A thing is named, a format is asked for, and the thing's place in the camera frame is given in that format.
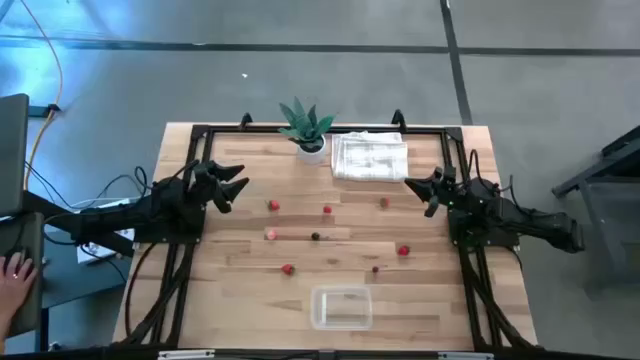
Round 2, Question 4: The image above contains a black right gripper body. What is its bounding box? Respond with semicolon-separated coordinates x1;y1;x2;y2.
427;167;464;207

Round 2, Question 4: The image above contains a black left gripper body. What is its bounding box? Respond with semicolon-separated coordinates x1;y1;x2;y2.
186;159;227;202

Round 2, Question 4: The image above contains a clear plastic tupperware container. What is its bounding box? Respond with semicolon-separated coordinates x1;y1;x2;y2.
309;284;374;332

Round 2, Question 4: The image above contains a person's forearm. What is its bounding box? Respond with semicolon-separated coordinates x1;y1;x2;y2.
0;314;15;354

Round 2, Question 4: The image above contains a white folded towel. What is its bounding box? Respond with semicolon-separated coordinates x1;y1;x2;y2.
330;130;410;182

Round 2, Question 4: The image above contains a white plant pot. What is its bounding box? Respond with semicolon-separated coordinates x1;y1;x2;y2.
295;134;329;165

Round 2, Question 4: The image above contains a green artificial succulent plant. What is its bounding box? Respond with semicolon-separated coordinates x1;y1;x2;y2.
277;96;337;151

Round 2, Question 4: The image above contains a white power strip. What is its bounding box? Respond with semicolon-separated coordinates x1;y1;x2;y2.
74;197;136;264

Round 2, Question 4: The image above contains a black desk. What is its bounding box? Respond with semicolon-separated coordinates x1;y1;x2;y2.
22;189;136;351

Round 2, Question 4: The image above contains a black side table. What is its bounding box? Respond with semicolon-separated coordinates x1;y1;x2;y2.
552;124;640;281

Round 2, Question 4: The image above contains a grey laptop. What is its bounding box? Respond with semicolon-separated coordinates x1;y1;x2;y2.
0;93;46;337

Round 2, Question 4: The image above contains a person's hand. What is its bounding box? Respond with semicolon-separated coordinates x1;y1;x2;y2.
0;251;39;324

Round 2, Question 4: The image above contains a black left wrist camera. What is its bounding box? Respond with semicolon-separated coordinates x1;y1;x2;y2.
213;192;234;215

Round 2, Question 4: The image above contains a black metal table frame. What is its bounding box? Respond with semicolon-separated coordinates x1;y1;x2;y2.
112;110;541;354

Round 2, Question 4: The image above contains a silver metal bracket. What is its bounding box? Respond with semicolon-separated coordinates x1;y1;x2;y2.
438;351;495;360
157;349;216;360

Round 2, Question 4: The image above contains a yellow hanging cable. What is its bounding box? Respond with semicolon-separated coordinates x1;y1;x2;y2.
18;0;64;191

